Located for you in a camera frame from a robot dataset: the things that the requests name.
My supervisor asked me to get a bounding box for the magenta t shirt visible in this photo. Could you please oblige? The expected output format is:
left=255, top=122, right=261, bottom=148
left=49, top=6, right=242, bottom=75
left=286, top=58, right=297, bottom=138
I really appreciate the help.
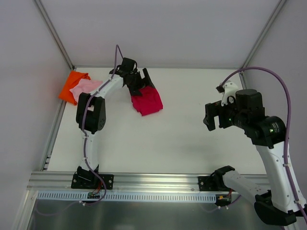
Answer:
left=131, top=86, right=163, bottom=116

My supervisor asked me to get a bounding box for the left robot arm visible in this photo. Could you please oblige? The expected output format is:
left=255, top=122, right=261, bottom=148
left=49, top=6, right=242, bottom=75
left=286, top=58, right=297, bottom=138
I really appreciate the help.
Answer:
left=71, top=57, right=163, bottom=189

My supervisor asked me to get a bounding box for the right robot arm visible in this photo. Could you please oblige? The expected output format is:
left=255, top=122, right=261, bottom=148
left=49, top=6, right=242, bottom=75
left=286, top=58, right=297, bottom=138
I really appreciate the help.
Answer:
left=203, top=89, right=307, bottom=227

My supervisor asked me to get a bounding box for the pink folded t shirt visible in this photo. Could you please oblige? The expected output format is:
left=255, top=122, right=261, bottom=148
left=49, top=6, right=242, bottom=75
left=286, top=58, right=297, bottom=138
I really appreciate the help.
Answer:
left=70, top=79, right=103, bottom=102

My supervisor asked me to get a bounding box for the orange folded t shirt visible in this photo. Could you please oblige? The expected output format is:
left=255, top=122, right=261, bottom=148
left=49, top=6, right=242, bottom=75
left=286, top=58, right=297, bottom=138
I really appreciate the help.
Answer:
left=59, top=70, right=91, bottom=105

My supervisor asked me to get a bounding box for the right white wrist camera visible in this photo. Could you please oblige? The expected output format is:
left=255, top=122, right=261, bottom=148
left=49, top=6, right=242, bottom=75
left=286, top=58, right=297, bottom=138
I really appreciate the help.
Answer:
left=216, top=81, right=239, bottom=106

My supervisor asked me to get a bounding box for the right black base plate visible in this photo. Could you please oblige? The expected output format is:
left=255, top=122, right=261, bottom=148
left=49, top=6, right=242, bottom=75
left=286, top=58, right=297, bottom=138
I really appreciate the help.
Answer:
left=197, top=175, right=236, bottom=192

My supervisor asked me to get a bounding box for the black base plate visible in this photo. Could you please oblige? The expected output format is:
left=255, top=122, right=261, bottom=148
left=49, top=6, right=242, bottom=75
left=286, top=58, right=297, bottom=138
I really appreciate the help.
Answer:
left=197, top=175, right=236, bottom=192
left=71, top=172, right=114, bottom=190

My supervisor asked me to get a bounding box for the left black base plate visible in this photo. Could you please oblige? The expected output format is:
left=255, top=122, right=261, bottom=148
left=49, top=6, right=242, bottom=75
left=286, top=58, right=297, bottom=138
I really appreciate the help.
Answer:
left=71, top=172, right=114, bottom=190

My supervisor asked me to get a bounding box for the left aluminium frame post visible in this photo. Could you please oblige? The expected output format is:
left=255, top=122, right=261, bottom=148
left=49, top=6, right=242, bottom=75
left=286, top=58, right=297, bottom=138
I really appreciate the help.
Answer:
left=33, top=0, right=75, bottom=70

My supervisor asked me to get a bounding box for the aluminium frame post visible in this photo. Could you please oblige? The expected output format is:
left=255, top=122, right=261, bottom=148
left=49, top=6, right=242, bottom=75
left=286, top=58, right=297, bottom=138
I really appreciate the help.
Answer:
left=239, top=0, right=288, bottom=72
left=33, top=0, right=75, bottom=70

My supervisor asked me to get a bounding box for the right aluminium frame post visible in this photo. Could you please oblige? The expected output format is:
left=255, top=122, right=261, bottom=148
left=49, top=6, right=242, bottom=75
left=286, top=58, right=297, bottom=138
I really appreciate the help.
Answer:
left=239, top=0, right=288, bottom=72

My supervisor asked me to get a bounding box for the white slotted cable duct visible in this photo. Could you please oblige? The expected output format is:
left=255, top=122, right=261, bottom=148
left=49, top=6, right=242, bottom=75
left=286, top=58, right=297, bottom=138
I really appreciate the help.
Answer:
left=36, top=191, right=216, bottom=204

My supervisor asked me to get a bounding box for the aluminium mounting rail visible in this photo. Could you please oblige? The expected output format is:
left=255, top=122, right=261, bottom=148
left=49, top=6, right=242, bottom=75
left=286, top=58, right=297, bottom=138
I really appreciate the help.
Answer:
left=26, top=171, right=200, bottom=193

